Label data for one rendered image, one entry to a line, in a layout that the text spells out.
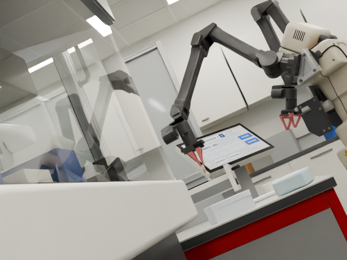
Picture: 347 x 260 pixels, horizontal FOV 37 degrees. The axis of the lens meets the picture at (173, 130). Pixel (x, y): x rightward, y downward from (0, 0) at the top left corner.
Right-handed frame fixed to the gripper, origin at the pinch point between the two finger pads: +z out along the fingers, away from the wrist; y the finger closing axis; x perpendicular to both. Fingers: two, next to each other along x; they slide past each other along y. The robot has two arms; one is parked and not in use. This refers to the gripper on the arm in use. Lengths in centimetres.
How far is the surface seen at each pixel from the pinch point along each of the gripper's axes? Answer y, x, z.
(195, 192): -4.5, -19.0, 10.7
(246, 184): 7, 93, 13
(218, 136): 5, 96, -20
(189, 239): -2, -78, 25
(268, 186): 21.4, -29.5, 20.8
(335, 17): 151, 318, -105
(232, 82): 28, 314, -95
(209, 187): 1.0, -19.0, 11.3
